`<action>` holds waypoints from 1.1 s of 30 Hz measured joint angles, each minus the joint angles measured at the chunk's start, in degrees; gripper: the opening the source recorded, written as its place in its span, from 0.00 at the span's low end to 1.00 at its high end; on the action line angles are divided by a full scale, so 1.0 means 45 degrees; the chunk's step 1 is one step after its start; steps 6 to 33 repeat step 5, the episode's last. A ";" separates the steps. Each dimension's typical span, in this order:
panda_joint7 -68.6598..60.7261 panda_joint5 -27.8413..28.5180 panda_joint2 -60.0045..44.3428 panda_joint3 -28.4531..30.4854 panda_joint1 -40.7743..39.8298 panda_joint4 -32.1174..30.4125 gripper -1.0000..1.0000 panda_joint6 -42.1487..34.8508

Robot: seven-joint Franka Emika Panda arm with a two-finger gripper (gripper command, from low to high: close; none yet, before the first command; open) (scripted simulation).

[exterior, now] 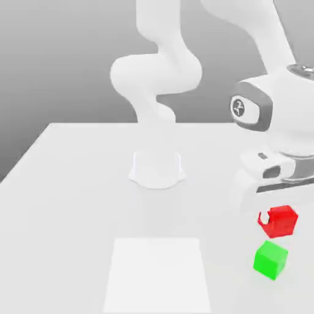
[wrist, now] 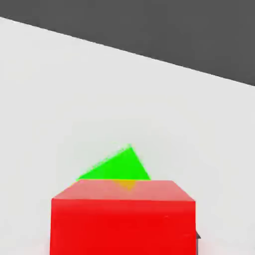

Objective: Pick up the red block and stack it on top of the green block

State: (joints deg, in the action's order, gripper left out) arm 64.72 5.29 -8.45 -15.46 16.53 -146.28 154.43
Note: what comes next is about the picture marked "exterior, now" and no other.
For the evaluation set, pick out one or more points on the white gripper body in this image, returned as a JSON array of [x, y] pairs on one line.
[[282, 197]]

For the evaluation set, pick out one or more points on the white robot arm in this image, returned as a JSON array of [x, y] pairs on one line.
[[157, 73]]

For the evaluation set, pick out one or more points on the small red cube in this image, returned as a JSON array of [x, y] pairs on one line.
[[282, 222]]

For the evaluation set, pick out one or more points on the small green cube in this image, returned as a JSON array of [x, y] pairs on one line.
[[268, 261]]

